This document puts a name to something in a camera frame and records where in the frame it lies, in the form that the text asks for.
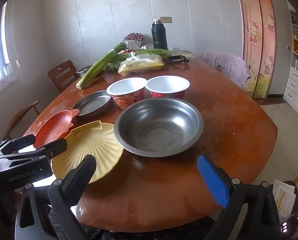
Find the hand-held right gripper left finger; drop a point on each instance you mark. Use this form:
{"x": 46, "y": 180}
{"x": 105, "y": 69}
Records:
{"x": 81, "y": 172}

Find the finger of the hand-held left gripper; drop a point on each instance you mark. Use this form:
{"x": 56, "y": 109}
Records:
{"x": 13, "y": 145}
{"x": 51, "y": 151}

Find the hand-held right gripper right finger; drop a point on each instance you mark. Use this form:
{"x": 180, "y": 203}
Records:
{"x": 214, "y": 180}

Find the orange plastic plate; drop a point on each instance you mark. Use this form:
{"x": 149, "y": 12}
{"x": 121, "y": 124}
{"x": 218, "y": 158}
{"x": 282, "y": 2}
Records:
{"x": 56, "y": 125}

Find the yellow shell-shaped plate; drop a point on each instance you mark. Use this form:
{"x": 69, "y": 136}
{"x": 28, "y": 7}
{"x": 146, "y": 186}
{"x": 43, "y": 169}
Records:
{"x": 88, "y": 142}

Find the shallow steel plate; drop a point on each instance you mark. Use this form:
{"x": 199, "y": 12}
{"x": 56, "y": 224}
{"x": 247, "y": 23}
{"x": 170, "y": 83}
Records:
{"x": 93, "y": 105}

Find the large steel bowl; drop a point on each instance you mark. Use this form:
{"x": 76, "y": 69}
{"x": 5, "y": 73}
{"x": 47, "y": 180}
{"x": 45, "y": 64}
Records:
{"x": 159, "y": 130}

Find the white plastic bowl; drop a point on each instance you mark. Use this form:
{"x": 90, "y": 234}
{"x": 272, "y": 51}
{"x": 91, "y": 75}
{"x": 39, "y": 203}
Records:
{"x": 126, "y": 86}

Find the red paper noodle bowl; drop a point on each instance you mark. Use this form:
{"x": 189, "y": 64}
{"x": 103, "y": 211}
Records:
{"x": 166, "y": 85}

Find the light wooden armchair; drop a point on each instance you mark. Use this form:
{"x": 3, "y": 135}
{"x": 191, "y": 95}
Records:
{"x": 26, "y": 108}

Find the white papers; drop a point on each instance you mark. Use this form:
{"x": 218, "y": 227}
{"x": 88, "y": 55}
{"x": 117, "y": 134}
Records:
{"x": 284, "y": 195}

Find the brown wooden chair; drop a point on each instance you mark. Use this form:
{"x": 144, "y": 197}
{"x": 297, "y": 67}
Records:
{"x": 61, "y": 76}

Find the small steel bowl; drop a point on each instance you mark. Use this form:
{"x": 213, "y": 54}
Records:
{"x": 82, "y": 70}

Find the long celery bunch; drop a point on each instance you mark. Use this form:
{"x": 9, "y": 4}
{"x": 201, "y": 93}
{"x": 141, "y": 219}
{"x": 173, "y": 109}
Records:
{"x": 96, "y": 67}

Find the pink cloth on chair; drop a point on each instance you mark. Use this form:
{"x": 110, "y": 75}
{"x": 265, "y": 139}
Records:
{"x": 229, "y": 65}

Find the bag of yellow noodles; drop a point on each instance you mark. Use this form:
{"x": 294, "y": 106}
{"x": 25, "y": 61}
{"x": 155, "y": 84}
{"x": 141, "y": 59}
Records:
{"x": 141, "y": 65}

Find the black square trivet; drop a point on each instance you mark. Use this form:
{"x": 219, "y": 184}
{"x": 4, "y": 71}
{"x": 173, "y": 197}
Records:
{"x": 176, "y": 58}

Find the white shelf cabinet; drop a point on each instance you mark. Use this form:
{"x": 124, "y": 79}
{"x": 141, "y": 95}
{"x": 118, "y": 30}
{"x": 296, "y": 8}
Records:
{"x": 294, "y": 80}

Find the green celery stalks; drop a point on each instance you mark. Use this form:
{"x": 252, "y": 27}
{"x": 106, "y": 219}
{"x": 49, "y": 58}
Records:
{"x": 156, "y": 52}

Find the pink cartoon fabric wardrobe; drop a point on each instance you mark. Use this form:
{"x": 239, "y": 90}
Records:
{"x": 256, "y": 42}

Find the black thermos flask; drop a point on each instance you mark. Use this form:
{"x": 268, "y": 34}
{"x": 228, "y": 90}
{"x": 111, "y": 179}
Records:
{"x": 159, "y": 37}

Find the wall socket plate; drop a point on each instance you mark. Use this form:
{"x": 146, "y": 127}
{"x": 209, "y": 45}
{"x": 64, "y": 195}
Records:
{"x": 166, "y": 19}

